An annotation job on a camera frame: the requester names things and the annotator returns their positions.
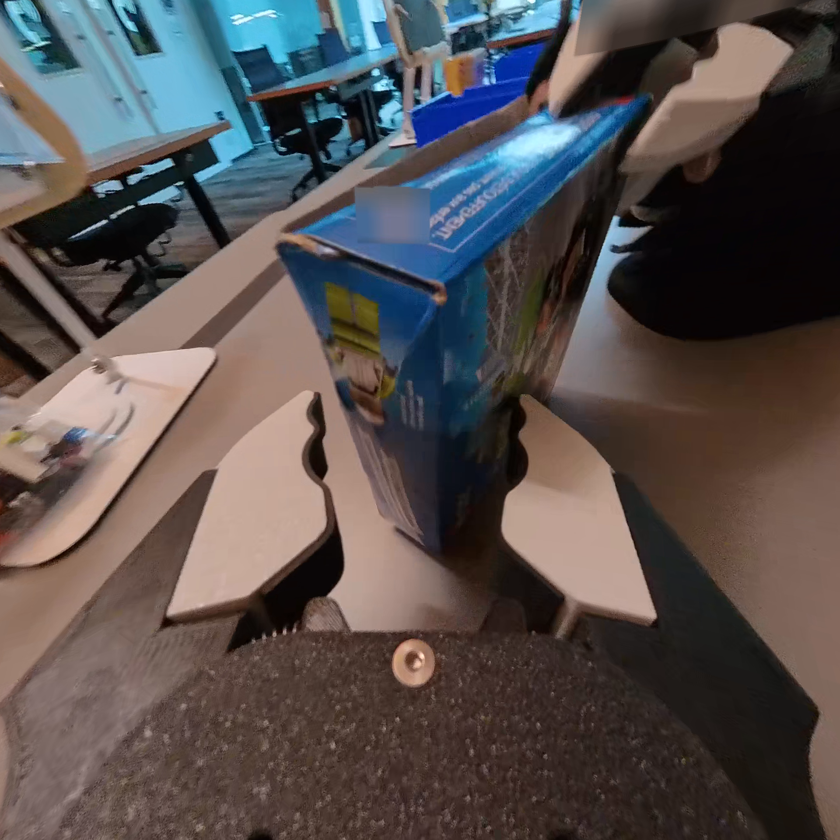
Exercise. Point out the white stand base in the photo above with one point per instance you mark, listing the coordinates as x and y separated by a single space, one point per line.
170 380

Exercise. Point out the clear plastic bag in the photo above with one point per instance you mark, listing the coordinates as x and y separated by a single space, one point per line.
98 426

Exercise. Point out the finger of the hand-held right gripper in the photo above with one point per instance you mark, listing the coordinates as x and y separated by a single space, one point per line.
565 79
722 92

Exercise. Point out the wooden desk black legs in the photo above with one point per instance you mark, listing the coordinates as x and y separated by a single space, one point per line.
144 148
328 75

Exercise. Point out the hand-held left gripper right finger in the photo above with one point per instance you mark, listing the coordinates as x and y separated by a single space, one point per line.
577 525

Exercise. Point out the dark board on easel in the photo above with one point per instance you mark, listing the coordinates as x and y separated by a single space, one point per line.
420 26

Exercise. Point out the black table cover panel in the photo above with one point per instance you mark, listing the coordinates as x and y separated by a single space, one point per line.
390 159

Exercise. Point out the yellow purple box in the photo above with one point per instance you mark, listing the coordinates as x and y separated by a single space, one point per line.
463 72

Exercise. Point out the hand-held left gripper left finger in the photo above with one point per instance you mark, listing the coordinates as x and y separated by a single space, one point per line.
256 512

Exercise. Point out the white double door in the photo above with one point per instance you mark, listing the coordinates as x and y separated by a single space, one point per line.
85 65

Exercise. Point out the black office chair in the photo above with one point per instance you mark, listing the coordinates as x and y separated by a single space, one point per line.
111 229
262 72

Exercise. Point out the blue lego set box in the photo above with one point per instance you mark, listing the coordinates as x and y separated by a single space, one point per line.
407 394

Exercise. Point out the pile of lego pieces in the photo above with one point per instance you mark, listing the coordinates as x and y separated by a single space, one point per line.
65 443

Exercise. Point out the metal stand rod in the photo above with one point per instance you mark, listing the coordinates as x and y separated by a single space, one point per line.
131 377

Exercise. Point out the stand display board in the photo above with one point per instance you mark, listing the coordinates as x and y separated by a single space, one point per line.
65 164

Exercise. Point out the blue plastic bin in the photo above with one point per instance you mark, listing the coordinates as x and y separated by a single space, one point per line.
518 65
459 111

